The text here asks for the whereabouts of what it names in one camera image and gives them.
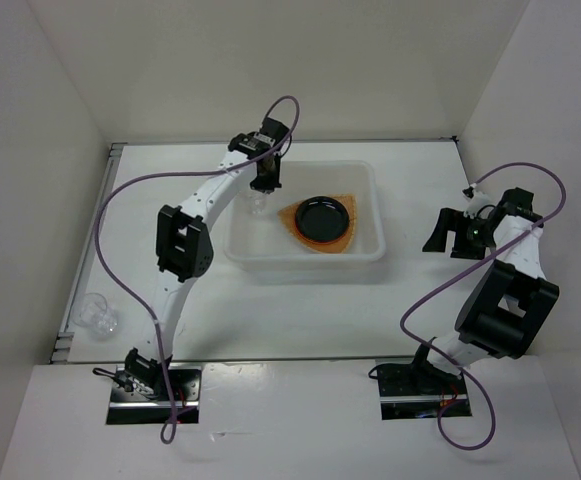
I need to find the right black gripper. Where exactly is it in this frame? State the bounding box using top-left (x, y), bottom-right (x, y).
top-left (423, 207), bottom-right (498, 261)

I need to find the clear glass cup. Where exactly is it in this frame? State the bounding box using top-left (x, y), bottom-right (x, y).
top-left (242, 189), bottom-right (269, 216)
top-left (73, 292), bottom-right (118, 340)

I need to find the woven triangular basket tray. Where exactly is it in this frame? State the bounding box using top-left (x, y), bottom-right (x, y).
top-left (277, 194), bottom-right (358, 254)

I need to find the clear plastic bin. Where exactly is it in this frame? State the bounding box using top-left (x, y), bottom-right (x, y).
top-left (224, 160), bottom-right (386, 283)

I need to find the black round plate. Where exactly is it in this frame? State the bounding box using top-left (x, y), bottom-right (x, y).
top-left (294, 196), bottom-right (351, 241)

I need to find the orange plastic plate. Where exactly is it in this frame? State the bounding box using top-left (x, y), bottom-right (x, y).
top-left (293, 223), bottom-right (355, 246)

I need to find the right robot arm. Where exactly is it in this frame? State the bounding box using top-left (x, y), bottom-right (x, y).
top-left (408, 187), bottom-right (559, 393)

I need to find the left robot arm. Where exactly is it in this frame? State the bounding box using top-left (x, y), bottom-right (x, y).
top-left (124, 118), bottom-right (289, 400)

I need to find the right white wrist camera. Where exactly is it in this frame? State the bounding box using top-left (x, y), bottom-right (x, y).
top-left (462, 184), bottom-right (492, 218)

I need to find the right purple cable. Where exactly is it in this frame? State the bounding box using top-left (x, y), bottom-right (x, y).
top-left (400, 161), bottom-right (568, 451)

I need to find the purple cable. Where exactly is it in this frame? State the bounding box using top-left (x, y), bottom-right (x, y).
top-left (92, 96), bottom-right (302, 445)
top-left (400, 161), bottom-right (568, 451)

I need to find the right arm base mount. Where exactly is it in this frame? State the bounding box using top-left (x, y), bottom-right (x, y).
top-left (368, 360), bottom-right (472, 421)

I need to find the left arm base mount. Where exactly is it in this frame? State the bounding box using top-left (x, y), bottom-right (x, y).
top-left (92, 363), bottom-right (204, 426)

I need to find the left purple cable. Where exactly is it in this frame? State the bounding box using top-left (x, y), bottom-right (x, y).
top-left (92, 96), bottom-right (302, 445)

